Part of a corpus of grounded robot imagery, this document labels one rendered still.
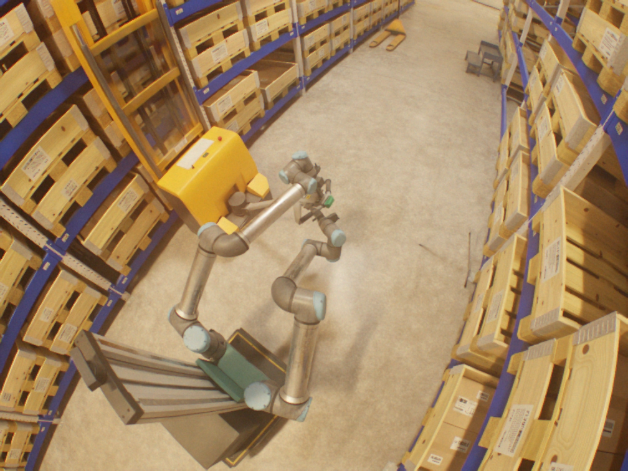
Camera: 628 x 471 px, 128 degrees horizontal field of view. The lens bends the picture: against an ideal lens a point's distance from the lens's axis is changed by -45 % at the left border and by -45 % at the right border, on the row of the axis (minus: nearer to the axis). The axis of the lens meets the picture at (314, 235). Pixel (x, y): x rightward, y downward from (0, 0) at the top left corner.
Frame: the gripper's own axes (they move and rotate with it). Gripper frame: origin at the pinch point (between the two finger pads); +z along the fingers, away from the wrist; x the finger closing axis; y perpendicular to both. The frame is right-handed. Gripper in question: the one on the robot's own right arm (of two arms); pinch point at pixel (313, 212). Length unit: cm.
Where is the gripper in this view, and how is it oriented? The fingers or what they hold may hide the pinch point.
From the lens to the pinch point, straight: 183.3
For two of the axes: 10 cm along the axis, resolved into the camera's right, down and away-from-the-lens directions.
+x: 3.9, 6.1, 6.9
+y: -8.1, 5.9, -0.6
